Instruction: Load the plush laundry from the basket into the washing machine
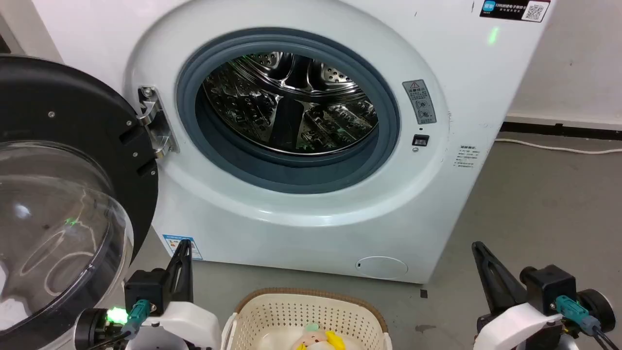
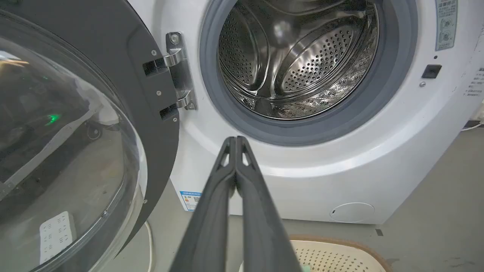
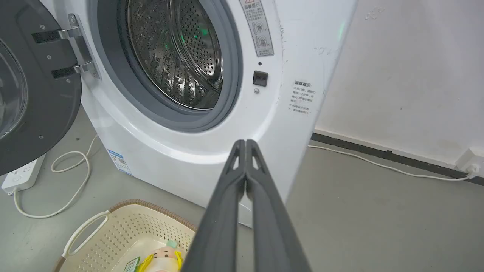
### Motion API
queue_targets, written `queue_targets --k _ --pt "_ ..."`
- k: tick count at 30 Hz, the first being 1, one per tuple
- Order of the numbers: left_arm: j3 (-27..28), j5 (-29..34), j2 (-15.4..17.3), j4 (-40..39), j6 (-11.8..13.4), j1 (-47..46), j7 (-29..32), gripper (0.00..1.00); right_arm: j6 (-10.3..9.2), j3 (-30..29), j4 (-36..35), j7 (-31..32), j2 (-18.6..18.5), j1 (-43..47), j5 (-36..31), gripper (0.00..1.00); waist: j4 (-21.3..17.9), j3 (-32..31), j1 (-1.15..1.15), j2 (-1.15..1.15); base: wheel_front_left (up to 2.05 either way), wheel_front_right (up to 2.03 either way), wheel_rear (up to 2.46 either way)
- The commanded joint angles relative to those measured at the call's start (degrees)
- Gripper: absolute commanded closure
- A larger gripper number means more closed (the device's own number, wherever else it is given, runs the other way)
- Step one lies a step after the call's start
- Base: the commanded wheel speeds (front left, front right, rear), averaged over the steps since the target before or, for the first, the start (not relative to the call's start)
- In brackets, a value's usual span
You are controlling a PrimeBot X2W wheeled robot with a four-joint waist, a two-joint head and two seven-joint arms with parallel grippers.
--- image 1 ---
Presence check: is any blue and white label sticker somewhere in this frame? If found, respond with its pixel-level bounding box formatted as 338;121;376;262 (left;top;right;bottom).
163;235;203;261

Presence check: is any left arm cable, teal plug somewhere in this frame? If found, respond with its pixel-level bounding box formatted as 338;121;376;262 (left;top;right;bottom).
95;299;152;350

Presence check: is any chrome door hinge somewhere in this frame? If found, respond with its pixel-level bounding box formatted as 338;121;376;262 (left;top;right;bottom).
138;87;179;159

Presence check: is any cream perforated laundry basket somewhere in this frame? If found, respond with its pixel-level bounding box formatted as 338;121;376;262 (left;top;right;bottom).
221;288;393;350

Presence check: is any black round door, glass bowl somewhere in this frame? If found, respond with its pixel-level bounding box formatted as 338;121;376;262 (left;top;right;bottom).
0;54;160;350

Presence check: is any black wall baseboard strip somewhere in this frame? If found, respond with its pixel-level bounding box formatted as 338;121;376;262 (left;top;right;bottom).
501;122;622;142

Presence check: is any black QR code sticker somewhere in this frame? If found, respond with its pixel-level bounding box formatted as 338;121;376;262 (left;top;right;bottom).
480;0;551;22

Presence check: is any arm cable, teal plug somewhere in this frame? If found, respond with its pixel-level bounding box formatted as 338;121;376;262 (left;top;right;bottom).
554;295;622;350
95;299;152;350

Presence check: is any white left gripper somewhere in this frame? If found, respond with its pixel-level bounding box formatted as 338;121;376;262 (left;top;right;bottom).
125;239;220;350

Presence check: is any shiny steel washer drum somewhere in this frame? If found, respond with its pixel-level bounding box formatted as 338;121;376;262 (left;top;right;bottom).
202;51;380;156

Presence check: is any small printed text label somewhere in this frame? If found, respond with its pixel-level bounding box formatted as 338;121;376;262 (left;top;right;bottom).
454;145;482;169

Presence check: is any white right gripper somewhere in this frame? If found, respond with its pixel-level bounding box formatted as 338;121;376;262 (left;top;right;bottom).
471;242;567;350

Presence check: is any white front-load washing machine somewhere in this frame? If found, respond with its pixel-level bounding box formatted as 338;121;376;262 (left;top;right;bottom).
32;0;552;285

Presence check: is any yellow and pink doll toy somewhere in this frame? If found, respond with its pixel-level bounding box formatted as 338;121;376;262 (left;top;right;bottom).
292;325;346;350

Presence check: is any grey warning sticker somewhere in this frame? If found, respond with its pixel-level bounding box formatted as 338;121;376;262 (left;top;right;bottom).
402;79;437;125

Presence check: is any right arm cable, teal plug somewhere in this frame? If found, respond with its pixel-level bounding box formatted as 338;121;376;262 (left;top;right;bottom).
554;295;622;350

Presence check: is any oval drain filter cover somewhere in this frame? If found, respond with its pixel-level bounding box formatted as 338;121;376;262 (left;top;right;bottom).
356;256;409;280

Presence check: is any white cable on floor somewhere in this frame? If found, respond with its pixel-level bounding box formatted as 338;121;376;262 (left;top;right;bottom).
495;138;622;155

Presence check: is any grey rubber door gasket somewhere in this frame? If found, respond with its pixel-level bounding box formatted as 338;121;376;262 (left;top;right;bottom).
176;28;400;195

